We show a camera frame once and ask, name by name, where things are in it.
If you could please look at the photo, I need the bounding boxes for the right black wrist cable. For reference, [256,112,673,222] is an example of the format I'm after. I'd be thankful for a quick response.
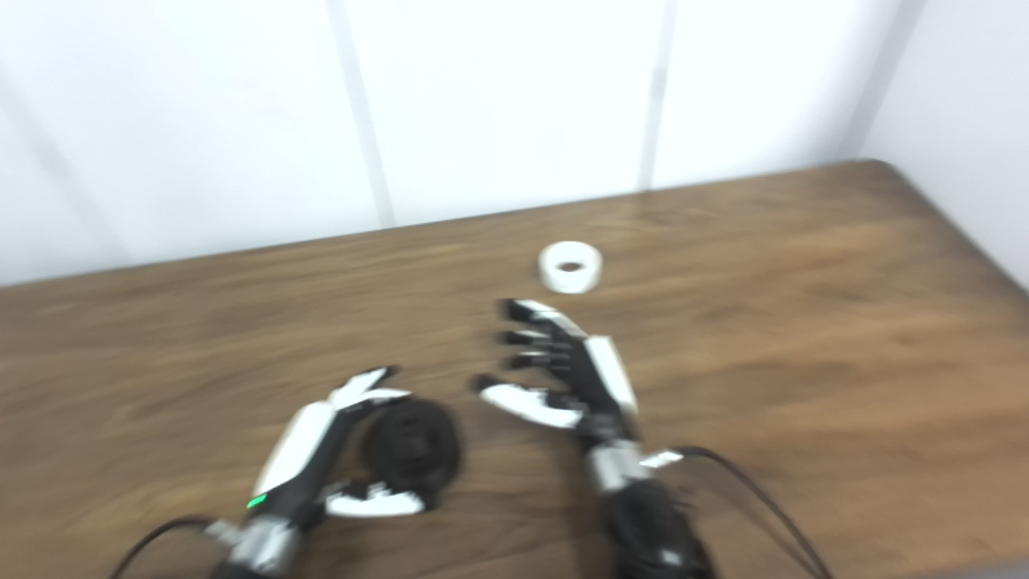
[641,446,833,579]

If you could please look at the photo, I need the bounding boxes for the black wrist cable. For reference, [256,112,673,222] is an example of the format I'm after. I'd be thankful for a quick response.
[641,446,833,579]
[109,515,242,579]

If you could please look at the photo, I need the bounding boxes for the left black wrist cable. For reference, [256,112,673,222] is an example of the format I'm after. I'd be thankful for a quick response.
[109,515,242,579]

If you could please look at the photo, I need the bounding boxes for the white toothed plastic ring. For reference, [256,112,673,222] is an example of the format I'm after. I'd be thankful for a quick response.
[538,240,604,294]

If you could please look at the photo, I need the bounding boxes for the round black plastic part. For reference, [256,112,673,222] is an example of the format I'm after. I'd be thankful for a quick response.
[366,398,465,509]

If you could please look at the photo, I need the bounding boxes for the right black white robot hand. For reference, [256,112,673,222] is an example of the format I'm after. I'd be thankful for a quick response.
[470,298,642,443]

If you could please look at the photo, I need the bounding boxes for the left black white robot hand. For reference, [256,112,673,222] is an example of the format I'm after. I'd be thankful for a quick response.
[251,366,427,532]

